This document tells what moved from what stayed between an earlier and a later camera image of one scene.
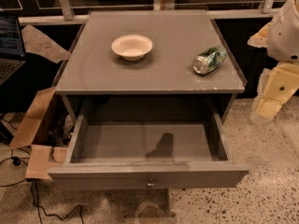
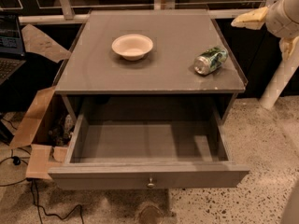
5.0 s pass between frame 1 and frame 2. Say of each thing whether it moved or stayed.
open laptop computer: stayed
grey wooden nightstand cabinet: stayed
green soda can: stayed
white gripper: moved
